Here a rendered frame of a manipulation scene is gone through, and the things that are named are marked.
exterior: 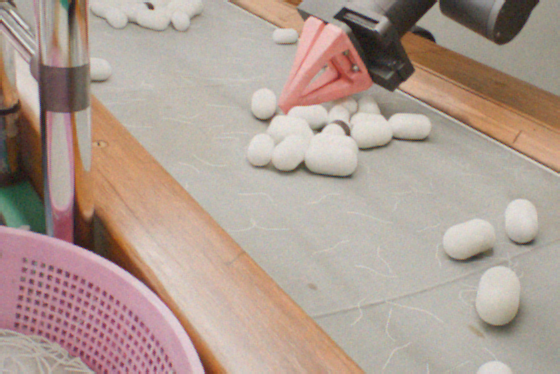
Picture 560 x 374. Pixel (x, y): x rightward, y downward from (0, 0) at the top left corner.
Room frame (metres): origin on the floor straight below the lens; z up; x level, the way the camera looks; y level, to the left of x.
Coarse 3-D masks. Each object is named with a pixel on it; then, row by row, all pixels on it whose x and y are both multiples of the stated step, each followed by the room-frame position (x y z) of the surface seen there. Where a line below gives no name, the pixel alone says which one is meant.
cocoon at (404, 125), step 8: (392, 120) 0.51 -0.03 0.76; (400, 120) 0.51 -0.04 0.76; (408, 120) 0.51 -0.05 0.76; (416, 120) 0.51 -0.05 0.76; (424, 120) 0.51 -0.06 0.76; (392, 128) 0.51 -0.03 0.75; (400, 128) 0.50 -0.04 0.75; (408, 128) 0.51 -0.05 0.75; (416, 128) 0.51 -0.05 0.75; (424, 128) 0.51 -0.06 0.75; (400, 136) 0.51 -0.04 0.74; (408, 136) 0.51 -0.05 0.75; (416, 136) 0.51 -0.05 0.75; (424, 136) 0.51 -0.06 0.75
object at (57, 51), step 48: (0, 0) 0.37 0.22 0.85; (48, 0) 0.27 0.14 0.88; (0, 48) 0.38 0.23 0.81; (48, 48) 0.27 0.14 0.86; (0, 96) 0.38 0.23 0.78; (48, 96) 0.27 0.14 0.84; (0, 144) 0.38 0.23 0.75; (48, 144) 0.27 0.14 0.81; (0, 192) 0.37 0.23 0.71; (48, 192) 0.27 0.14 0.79
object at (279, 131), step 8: (272, 128) 0.45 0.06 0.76; (280, 128) 0.45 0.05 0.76; (288, 128) 0.45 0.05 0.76; (296, 128) 0.45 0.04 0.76; (304, 128) 0.45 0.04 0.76; (272, 136) 0.45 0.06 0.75; (280, 136) 0.45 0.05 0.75; (288, 136) 0.45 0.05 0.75; (304, 136) 0.45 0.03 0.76; (312, 136) 0.46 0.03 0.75
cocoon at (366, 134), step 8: (376, 120) 0.49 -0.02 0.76; (384, 120) 0.49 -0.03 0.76; (352, 128) 0.48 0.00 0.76; (360, 128) 0.48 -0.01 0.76; (368, 128) 0.48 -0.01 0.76; (376, 128) 0.48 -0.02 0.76; (384, 128) 0.49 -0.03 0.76; (352, 136) 0.48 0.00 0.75; (360, 136) 0.47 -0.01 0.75; (368, 136) 0.47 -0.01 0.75; (376, 136) 0.48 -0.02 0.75; (384, 136) 0.48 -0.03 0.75; (360, 144) 0.47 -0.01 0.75; (368, 144) 0.47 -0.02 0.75; (376, 144) 0.48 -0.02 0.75
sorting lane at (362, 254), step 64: (128, 64) 0.59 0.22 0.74; (192, 64) 0.62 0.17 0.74; (256, 64) 0.65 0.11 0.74; (128, 128) 0.45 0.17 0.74; (192, 128) 0.47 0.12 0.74; (256, 128) 0.49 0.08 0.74; (320, 128) 0.51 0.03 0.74; (448, 128) 0.55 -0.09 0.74; (192, 192) 0.37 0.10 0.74; (256, 192) 0.38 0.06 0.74; (320, 192) 0.40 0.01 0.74; (384, 192) 0.41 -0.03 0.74; (448, 192) 0.43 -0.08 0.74; (512, 192) 0.44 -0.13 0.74; (256, 256) 0.31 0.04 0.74; (320, 256) 0.32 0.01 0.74; (384, 256) 0.33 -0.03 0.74; (448, 256) 0.34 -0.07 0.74; (512, 256) 0.35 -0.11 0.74; (320, 320) 0.26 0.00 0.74; (384, 320) 0.27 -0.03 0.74; (448, 320) 0.28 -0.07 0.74; (512, 320) 0.29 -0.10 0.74
